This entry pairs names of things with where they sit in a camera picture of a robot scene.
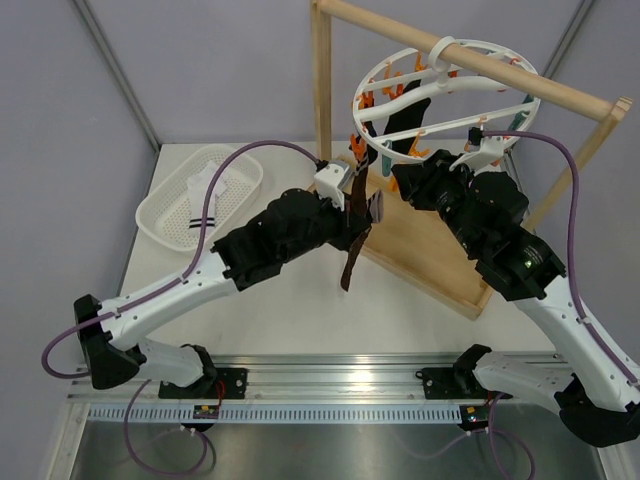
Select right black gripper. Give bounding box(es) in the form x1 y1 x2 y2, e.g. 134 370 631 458
393 149 485 256

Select brown sock with stripes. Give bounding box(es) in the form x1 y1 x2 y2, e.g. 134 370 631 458
350 147 384 223

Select dark brown small sock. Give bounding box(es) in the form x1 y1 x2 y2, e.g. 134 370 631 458
340 189 384 292

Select black sock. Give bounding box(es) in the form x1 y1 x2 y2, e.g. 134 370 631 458
384 98 432 155
399 80 425 105

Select white round clip hanger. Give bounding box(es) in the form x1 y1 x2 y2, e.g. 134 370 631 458
350 48 541 175

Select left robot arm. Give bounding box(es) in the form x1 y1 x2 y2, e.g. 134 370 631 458
74 189 377 398

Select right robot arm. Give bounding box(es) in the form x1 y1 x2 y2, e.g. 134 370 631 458
391 150 639 448

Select white sock in basket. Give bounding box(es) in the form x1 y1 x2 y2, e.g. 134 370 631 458
186 161 228 236

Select white perforated plastic basket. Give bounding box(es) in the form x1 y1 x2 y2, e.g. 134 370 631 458
135 144 263 254

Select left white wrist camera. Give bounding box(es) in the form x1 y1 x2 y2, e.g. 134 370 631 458
314 160 353 211

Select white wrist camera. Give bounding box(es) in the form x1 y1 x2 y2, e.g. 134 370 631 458
314 160 353 211
449 127 516 172

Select wooden hanger rack frame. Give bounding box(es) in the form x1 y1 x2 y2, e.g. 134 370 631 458
310 1 633 320

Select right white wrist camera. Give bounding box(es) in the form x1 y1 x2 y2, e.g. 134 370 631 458
449 127 516 172

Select aluminium mounting rail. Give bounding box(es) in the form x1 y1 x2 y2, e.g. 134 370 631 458
66 352 576 405

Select white slotted cable duct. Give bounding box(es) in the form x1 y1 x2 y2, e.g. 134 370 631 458
87 403 464 425

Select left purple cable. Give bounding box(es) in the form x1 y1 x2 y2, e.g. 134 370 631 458
40 139 326 474

